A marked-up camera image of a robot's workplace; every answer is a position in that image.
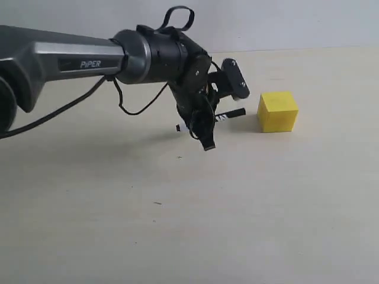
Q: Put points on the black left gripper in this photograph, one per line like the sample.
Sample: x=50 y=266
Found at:
x=196 y=105

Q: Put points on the black and white marker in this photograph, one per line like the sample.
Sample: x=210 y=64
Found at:
x=219 y=117

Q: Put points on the yellow foam cube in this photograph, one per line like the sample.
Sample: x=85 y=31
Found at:
x=277 y=112

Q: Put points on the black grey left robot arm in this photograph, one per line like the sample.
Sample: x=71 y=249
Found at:
x=31 y=58

